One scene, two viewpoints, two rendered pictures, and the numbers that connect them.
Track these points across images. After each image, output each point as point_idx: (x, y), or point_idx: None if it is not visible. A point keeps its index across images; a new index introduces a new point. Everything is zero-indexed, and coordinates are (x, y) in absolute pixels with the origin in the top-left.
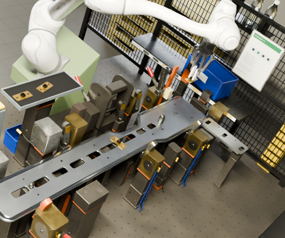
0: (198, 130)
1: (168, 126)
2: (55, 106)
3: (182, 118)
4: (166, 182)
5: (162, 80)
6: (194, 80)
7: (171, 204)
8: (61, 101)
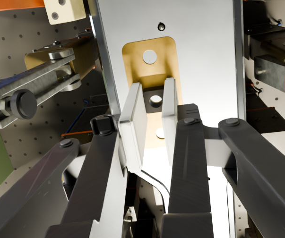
0: None
1: (202, 108)
2: (1, 173)
3: (191, 25)
4: (247, 65)
5: (43, 98)
6: (173, 75)
7: None
8: None
